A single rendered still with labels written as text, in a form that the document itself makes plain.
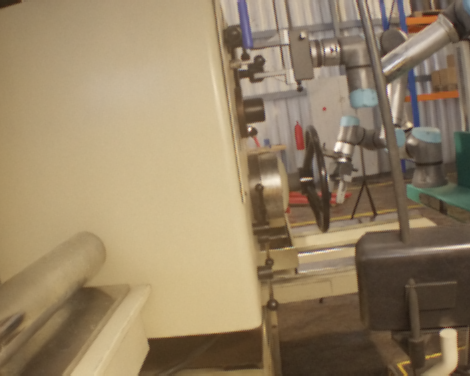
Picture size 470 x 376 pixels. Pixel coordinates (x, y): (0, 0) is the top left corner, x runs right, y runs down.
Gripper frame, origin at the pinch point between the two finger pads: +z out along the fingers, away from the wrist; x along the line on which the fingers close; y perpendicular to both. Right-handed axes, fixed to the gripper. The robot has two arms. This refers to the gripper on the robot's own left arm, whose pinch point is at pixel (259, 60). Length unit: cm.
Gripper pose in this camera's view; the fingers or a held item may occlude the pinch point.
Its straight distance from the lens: 111.2
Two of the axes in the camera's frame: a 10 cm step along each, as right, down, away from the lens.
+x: 1.4, 9.8, 1.4
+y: -0.4, 1.5, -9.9
